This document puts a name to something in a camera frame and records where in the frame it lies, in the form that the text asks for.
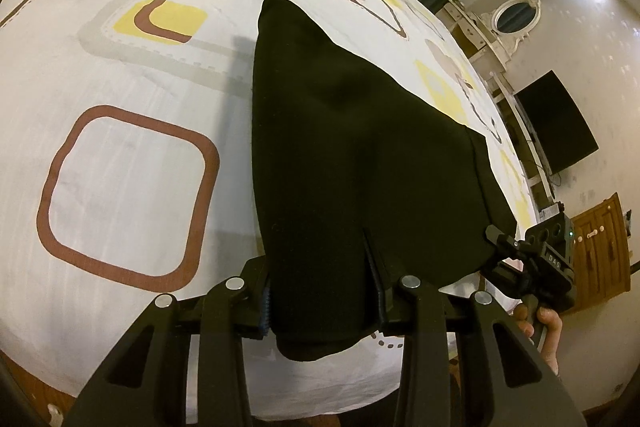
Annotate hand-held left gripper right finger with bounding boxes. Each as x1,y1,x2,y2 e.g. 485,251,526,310
361,227,587,427

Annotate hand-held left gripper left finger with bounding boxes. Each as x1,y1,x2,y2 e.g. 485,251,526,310
62,257,273,427

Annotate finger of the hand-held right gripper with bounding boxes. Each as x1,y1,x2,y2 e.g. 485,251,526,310
483,227,532,259
482,258,532,308

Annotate black pants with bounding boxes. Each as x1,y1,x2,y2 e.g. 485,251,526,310
250,0,519,363

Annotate person's right hand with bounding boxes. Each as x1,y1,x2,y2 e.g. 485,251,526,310
514,304,562,376

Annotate wooden door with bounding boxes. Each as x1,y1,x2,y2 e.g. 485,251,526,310
570,193,632,304

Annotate white television stand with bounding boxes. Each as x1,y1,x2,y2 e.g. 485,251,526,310
487,72,557,219

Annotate black television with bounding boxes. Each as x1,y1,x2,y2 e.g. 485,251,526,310
515,69,600,176

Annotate patterned white bed sheet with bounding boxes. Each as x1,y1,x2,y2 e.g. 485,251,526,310
0,0,532,426

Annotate white dressing table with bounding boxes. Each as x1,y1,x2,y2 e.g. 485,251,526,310
437,0,517,68

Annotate white oval vanity mirror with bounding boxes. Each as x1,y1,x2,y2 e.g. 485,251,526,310
492,0,542,38

